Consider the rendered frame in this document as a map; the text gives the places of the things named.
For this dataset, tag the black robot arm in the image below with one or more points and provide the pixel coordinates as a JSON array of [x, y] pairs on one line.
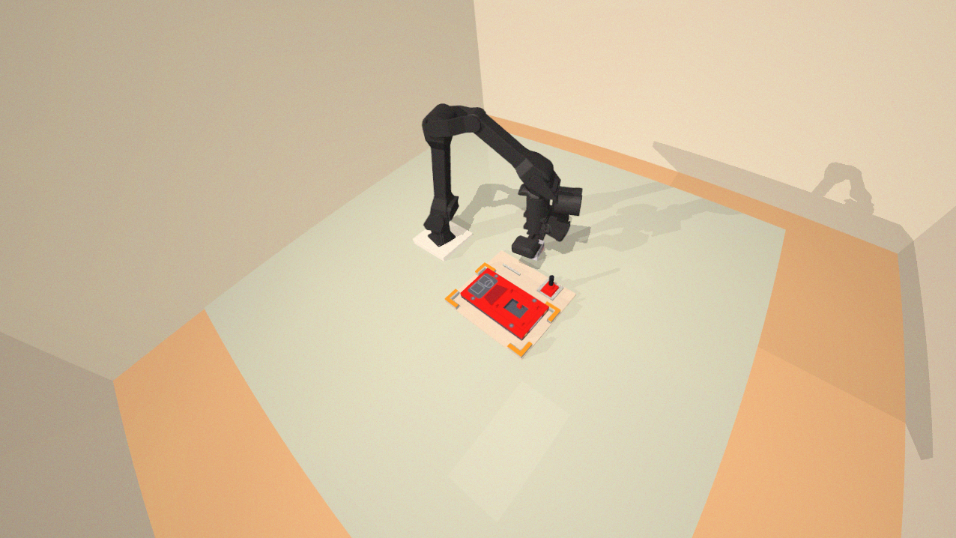
[[540, 182]]

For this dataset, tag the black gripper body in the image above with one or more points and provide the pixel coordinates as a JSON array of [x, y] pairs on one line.
[[529, 247]]

